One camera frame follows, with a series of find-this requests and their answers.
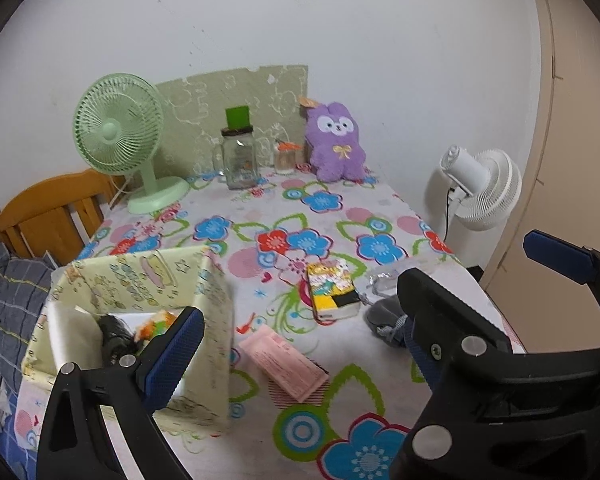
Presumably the yellow snack packet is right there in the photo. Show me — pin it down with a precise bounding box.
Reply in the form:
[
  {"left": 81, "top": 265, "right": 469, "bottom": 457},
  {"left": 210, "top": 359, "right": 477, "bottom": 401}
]
[{"left": 306, "top": 260, "right": 361, "bottom": 323}]

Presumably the floral tablecloth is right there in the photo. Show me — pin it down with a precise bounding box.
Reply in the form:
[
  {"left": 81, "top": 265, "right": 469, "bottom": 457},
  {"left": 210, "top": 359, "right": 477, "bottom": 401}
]
[{"left": 10, "top": 162, "right": 526, "bottom": 480}]

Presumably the white standing fan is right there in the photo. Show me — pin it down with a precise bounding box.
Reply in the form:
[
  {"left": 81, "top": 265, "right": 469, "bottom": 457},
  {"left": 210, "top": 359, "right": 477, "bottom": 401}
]
[{"left": 426, "top": 145, "right": 523, "bottom": 261}]

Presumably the purple plush bunny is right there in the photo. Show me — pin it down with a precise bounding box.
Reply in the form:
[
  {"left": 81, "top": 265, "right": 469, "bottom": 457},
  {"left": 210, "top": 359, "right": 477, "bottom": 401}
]
[{"left": 300, "top": 96, "right": 368, "bottom": 183}]

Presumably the green patterned board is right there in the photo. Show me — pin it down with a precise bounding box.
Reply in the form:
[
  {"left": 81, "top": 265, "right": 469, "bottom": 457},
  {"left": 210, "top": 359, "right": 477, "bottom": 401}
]
[{"left": 154, "top": 64, "right": 309, "bottom": 173}]

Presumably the beige door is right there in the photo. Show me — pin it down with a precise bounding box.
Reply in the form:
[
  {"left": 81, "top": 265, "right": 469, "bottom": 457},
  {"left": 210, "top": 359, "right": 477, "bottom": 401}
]
[{"left": 480, "top": 0, "right": 600, "bottom": 356}]

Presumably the glass jar mug green lid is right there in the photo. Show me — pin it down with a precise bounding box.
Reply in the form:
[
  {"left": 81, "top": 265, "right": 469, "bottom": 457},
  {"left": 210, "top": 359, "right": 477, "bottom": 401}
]
[{"left": 212, "top": 105, "right": 261, "bottom": 191}]

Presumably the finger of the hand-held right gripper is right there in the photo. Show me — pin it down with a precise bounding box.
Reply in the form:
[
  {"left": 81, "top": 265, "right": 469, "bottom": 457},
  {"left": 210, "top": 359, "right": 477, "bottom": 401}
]
[
  {"left": 391, "top": 267, "right": 600, "bottom": 480},
  {"left": 522, "top": 229, "right": 600, "bottom": 351}
]

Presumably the pale patterned storage box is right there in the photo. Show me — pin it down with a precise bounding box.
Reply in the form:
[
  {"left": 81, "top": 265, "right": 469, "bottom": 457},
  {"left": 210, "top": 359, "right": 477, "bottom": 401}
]
[{"left": 21, "top": 244, "right": 235, "bottom": 436}]

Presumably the black fan cable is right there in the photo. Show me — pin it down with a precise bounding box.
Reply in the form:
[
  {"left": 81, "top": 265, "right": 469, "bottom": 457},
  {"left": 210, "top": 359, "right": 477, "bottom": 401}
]
[{"left": 442, "top": 187, "right": 457, "bottom": 246}]

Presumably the grey knitted sock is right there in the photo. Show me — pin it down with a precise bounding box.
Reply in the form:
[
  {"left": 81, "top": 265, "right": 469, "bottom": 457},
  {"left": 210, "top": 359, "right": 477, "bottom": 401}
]
[{"left": 364, "top": 296, "right": 416, "bottom": 348}]

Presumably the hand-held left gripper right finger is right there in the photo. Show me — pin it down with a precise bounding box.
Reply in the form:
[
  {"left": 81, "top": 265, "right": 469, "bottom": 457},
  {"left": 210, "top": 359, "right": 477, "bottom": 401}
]
[{"left": 407, "top": 329, "right": 443, "bottom": 411}]

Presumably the wooden chair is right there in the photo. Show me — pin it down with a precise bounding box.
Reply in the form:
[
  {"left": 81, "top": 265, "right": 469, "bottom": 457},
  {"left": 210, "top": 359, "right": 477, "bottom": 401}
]
[{"left": 0, "top": 169, "right": 123, "bottom": 261}]

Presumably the beige fan cable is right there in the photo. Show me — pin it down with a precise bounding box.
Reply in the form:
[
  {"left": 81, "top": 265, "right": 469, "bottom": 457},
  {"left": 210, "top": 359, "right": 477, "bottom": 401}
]
[{"left": 109, "top": 177, "right": 131, "bottom": 210}]

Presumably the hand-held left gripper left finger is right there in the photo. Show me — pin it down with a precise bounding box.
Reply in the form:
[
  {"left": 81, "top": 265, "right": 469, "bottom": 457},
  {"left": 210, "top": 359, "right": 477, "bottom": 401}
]
[{"left": 36, "top": 306, "right": 205, "bottom": 480}]

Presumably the blue plaid bedding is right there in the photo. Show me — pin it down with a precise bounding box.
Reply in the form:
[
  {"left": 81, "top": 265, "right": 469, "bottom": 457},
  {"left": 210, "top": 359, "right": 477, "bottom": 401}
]
[{"left": 0, "top": 242, "right": 56, "bottom": 431}]

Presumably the small jar orange lid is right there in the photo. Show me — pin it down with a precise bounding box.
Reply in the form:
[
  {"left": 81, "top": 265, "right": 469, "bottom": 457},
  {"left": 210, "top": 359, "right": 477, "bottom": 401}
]
[{"left": 273, "top": 139, "right": 301, "bottom": 176}]

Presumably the green desk fan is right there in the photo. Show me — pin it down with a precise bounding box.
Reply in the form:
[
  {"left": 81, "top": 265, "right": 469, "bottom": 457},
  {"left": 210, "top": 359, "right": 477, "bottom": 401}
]
[{"left": 72, "top": 72, "right": 191, "bottom": 215}]

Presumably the pink packet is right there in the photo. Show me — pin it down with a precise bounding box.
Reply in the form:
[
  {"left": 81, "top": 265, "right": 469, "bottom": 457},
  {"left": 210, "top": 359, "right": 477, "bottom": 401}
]
[{"left": 237, "top": 324, "right": 330, "bottom": 403}]

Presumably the black plastic bag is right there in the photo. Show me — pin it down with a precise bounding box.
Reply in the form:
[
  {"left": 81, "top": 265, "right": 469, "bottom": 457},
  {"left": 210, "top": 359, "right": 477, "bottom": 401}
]
[{"left": 97, "top": 314, "right": 138, "bottom": 366}]

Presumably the clear plastic package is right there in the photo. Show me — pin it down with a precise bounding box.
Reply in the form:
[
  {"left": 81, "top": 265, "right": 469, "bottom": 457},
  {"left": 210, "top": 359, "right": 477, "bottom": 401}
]
[{"left": 365, "top": 260, "right": 416, "bottom": 301}]

